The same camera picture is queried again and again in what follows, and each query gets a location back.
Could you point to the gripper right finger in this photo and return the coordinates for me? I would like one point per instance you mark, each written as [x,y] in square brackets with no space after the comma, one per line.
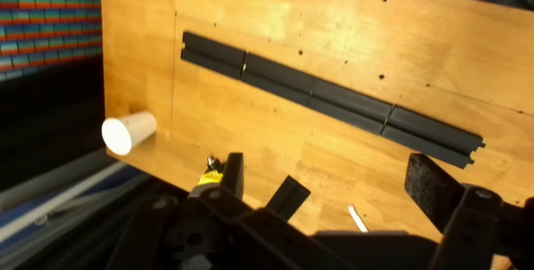
[471,220]

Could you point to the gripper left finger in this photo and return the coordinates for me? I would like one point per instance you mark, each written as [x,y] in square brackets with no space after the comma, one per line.
[233,236]

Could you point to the yellow clamp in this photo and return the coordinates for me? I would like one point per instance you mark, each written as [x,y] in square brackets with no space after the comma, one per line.
[210,176]

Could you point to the black track piece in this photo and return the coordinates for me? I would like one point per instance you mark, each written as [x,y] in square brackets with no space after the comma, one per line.
[288,197]
[277,77]
[212,54]
[348,106]
[429,136]

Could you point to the white paper strip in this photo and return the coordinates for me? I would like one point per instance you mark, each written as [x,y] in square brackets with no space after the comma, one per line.
[358,218]

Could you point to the white paper cup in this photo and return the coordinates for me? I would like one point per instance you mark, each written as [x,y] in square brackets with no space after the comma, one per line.
[127,132]

